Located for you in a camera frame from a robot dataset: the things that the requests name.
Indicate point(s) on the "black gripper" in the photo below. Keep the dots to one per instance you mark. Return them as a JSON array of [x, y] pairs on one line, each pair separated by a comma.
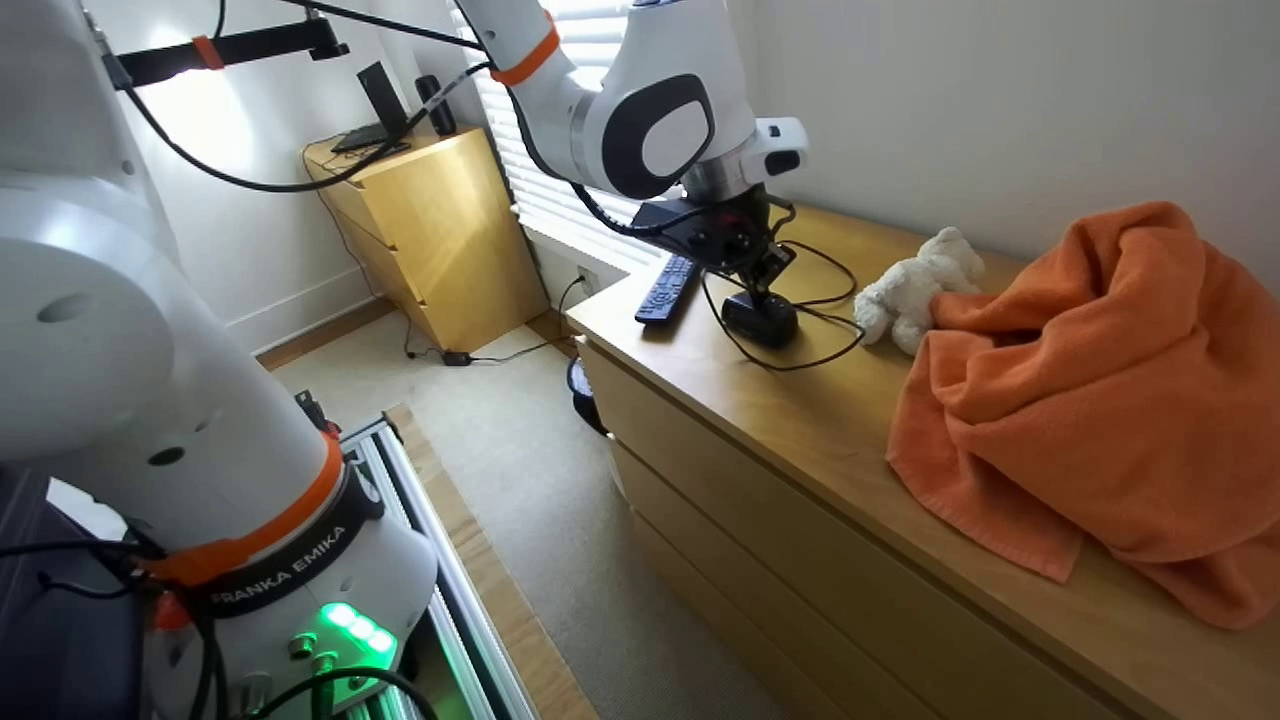
[[743, 234]]

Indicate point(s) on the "black alarm clock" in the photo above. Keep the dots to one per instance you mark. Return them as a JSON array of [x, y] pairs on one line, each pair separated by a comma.
[[762, 325]]

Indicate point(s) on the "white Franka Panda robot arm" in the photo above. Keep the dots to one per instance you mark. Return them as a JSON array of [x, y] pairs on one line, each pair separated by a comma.
[[134, 332]]

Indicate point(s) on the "black remote control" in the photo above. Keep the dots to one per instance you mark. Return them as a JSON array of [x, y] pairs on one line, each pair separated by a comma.
[[664, 289]]

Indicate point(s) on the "white plush toy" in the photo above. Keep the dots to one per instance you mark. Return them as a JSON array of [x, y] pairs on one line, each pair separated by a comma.
[[909, 286]]

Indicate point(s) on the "long wooden dresser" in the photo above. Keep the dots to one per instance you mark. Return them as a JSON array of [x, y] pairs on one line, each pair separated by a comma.
[[802, 441]]

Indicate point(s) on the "black round floor object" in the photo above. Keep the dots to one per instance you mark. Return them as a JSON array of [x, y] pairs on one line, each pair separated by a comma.
[[581, 395]]

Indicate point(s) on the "white window blinds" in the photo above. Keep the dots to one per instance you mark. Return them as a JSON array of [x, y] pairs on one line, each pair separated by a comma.
[[532, 187]]

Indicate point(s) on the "small wooden cabinet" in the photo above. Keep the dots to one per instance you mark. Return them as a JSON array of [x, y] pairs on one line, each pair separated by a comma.
[[433, 226]]

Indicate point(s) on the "orange towel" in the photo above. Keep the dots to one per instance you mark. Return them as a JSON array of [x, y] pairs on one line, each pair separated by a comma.
[[1121, 387]]

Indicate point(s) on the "black cylinder speaker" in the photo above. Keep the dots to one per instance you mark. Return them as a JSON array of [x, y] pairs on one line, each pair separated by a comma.
[[433, 104]]

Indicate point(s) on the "wooden base board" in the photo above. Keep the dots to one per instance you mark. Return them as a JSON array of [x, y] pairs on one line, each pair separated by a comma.
[[512, 601]]

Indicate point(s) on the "black tablet on stand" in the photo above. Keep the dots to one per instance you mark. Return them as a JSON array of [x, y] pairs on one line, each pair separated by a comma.
[[380, 104]]

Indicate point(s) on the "dark grey box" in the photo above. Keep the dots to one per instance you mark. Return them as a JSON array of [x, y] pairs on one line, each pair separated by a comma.
[[55, 624]]

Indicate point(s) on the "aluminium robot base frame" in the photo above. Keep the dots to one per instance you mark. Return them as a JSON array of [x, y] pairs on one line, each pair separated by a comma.
[[443, 585]]

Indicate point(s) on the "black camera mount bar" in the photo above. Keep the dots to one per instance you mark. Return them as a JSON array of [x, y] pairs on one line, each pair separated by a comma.
[[226, 51]]

